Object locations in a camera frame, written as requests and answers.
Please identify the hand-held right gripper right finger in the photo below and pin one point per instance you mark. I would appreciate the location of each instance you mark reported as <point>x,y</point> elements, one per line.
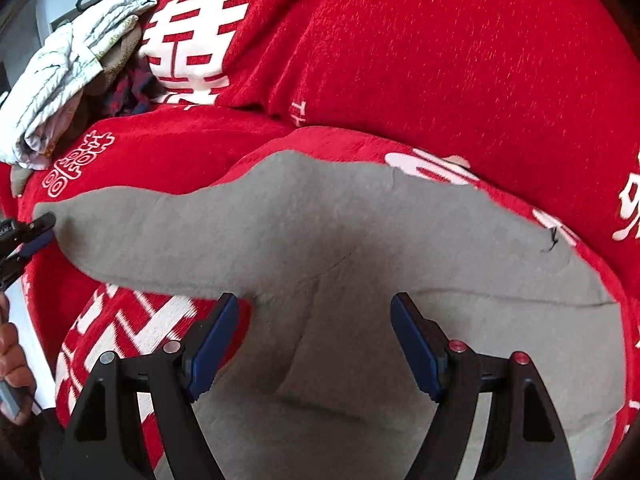
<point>415,350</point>

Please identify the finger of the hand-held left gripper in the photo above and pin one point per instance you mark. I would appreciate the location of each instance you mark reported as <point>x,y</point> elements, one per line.
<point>30,252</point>
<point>35,224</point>

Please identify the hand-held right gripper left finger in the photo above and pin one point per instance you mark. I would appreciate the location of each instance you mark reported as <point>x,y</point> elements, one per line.
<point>215,350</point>

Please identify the grey small garment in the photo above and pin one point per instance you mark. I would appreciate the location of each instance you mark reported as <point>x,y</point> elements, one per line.
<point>325,220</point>

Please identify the person's left forearm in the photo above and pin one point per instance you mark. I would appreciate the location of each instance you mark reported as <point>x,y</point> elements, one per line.
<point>25,455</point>

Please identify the person's left hand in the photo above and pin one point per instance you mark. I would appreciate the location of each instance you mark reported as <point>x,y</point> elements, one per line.
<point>12,355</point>

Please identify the dark plaid cloth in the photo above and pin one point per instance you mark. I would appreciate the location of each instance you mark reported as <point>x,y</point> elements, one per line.
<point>132,90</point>

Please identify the red printed blanket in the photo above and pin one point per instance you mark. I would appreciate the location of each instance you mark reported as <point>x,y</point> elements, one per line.
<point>425,60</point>

